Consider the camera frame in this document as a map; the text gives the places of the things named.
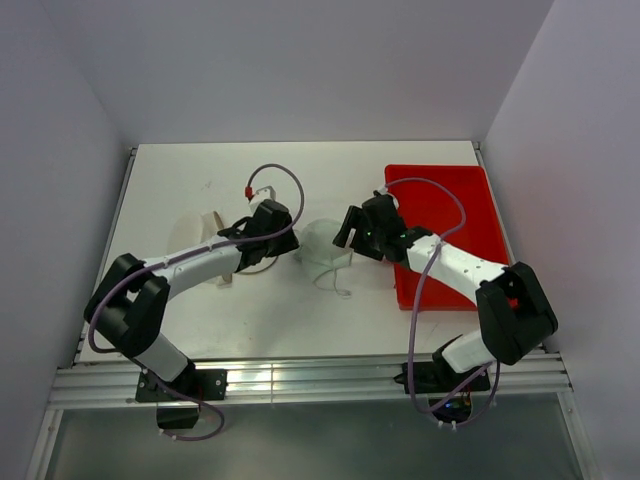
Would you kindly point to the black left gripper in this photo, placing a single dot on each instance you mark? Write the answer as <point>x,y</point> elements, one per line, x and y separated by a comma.
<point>288,242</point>

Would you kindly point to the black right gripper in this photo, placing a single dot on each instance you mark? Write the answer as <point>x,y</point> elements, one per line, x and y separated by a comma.
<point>356,219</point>

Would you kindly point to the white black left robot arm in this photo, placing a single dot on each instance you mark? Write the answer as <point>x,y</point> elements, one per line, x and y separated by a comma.
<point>126,311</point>

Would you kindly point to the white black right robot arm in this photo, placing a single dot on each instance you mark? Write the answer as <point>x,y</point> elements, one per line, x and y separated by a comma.
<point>514,313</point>

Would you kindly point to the red plastic tray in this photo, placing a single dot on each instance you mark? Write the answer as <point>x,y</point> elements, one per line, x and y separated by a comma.
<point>435,196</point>

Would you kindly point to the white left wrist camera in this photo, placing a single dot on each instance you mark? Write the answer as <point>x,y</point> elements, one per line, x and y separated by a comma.
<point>256,196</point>

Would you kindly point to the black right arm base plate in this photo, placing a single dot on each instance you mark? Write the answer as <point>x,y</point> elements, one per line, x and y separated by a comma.
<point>430,378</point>

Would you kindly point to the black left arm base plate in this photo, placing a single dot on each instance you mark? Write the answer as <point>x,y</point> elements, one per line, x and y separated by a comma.
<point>180,403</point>

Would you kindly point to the aluminium mounting rail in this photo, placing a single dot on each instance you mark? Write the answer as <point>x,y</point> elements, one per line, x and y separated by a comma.
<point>113,385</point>

